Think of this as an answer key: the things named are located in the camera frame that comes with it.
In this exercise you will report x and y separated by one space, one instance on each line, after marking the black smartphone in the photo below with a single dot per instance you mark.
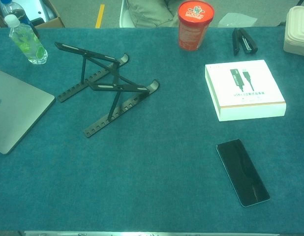
243 172

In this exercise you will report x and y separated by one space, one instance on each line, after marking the white plastic panel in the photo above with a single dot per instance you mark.
41 6

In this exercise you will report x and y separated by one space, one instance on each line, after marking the beige stacked food containers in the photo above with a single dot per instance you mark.
298 34

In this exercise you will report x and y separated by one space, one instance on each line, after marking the brown cardboard carton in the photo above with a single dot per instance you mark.
52 22

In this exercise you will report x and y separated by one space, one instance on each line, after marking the black folding laptop stand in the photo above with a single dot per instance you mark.
122 88

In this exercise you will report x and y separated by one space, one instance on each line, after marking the seated person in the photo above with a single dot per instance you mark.
147 14

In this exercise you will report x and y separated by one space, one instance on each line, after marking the silver closed laptop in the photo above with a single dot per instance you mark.
16 110

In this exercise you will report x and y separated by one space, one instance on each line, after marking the dark cola bottle blue label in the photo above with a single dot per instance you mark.
16 9

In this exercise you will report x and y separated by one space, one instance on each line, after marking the clear plastic bag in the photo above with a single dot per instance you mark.
230 19

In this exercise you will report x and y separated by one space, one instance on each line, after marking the black stapler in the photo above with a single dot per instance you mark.
248 44

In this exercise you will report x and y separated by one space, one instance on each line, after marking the clear bottle with green label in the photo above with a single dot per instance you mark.
26 41

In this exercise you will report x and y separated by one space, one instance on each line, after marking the teal felt desk mat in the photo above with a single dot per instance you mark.
154 184

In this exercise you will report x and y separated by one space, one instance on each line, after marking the orange-red lidded paper cup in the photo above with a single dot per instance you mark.
195 29

